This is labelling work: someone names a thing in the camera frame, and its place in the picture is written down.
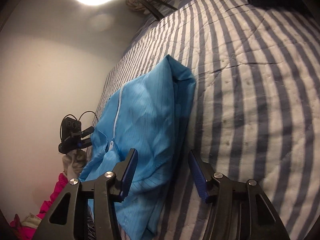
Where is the striped blanket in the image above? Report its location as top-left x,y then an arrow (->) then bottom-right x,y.
94,0 -> 320,240

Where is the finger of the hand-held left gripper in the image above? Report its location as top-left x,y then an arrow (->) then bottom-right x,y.
80,126 -> 95,137
77,138 -> 92,149

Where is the black tripod with phone holder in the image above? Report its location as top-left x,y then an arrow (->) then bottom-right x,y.
136,0 -> 177,21

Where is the person's pink jacket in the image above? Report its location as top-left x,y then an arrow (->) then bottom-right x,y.
9,214 -> 34,240

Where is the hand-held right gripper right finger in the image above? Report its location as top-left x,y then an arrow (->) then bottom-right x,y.
188,150 -> 292,240

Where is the person's left hand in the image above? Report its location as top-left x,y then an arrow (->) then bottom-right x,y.
61,150 -> 86,178

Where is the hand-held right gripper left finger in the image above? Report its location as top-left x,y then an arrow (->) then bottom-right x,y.
31,149 -> 139,240

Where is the beige cloth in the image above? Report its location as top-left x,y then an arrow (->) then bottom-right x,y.
21,212 -> 42,228

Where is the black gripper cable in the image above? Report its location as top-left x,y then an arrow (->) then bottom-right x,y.
78,111 -> 99,128

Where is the light blue jacket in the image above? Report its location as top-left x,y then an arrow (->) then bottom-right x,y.
79,54 -> 196,240

